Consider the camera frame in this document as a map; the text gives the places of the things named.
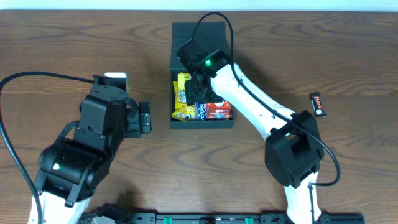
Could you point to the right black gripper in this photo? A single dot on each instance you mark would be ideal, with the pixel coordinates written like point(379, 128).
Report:
point(193, 92)

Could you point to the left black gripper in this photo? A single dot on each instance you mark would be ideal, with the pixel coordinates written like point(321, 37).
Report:
point(144, 119)

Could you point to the yellow Mentos gum bottle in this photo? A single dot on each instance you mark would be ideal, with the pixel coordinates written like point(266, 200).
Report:
point(181, 79)

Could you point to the black gift box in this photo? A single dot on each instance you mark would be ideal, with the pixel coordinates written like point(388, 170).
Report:
point(210, 36)

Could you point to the yellow Hacks candy bag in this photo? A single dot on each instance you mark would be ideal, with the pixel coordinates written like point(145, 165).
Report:
point(182, 112)

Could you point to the blue Eclipse mint tin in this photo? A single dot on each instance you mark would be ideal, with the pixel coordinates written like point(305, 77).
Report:
point(201, 112)

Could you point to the red Hello Panda box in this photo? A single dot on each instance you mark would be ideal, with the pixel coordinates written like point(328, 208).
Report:
point(219, 110)

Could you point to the black Mars chocolate bar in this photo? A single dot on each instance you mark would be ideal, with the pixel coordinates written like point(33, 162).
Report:
point(317, 105)

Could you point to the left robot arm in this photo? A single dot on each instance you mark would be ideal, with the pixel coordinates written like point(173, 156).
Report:
point(80, 158)

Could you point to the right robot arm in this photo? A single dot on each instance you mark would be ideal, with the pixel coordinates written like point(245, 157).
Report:
point(292, 151)

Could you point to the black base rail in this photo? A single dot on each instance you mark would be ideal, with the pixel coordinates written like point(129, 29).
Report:
point(110, 214)

